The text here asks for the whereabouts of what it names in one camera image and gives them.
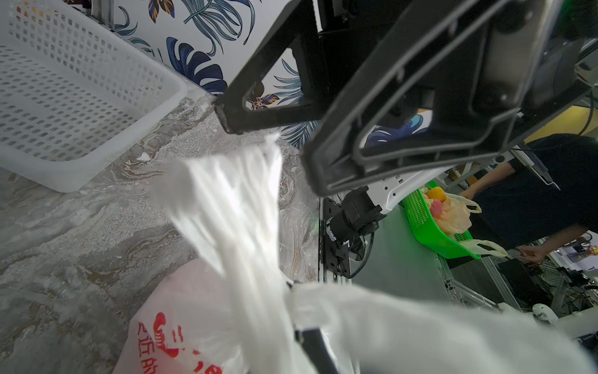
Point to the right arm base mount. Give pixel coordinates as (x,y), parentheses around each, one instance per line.
(347,231)

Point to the white plastic basket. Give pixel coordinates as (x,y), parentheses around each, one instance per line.
(74,96)

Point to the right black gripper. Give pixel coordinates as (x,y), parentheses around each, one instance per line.
(424,84)

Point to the green plastic basket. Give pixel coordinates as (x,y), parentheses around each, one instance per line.
(427,232)

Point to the white plastic bag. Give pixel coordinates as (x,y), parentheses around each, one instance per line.
(233,311)

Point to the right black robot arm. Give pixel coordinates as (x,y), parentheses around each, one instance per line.
(557,79)

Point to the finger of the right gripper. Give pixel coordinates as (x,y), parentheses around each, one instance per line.
(244,107)

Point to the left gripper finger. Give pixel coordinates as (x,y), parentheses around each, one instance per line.
(313,344)

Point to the person in black shirt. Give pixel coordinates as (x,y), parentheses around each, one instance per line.
(521,212)

